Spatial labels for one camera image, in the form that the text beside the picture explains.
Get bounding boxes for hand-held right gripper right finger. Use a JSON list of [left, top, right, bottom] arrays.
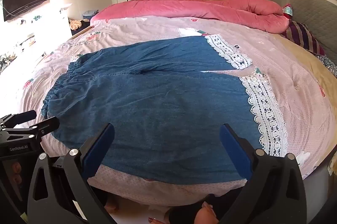
[[219, 123, 308, 224]]

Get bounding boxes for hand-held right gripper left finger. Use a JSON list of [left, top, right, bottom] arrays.
[[27, 123, 115, 224]]

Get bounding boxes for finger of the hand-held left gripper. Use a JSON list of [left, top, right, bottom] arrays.
[[0, 110, 37, 132], [34, 117, 60, 138]]

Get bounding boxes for blue denim pants lace trim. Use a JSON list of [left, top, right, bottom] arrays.
[[41, 35, 290, 185]]

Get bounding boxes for person's left hand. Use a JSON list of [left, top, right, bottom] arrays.
[[10, 159, 23, 185]]

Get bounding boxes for person's leg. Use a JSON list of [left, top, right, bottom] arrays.
[[168, 186, 244, 224]]

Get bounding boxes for person's foot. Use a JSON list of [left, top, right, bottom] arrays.
[[104, 199, 119, 212], [184, 203, 221, 224]]

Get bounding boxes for white scalloped desk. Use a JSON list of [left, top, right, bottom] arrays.
[[0, 25, 64, 74]]

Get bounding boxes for pink strawberry print bed sheet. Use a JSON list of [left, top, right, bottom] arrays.
[[14, 16, 337, 207]]

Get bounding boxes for yellow brown cloth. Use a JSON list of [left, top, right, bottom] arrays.
[[69, 20, 91, 37]]

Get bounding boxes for white dresser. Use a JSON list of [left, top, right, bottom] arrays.
[[58, 3, 73, 39]]

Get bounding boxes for blue folded clothes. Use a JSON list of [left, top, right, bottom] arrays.
[[81, 10, 100, 20]]

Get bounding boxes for floral pillow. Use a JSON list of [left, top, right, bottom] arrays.
[[315, 54, 337, 77]]

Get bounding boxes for striped pillow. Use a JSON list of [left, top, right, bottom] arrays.
[[280, 20, 326, 56]]

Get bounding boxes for pink blanket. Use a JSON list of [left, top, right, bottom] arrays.
[[90, 0, 290, 31]]

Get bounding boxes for grey padded headboard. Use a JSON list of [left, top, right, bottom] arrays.
[[259, 0, 337, 65]]

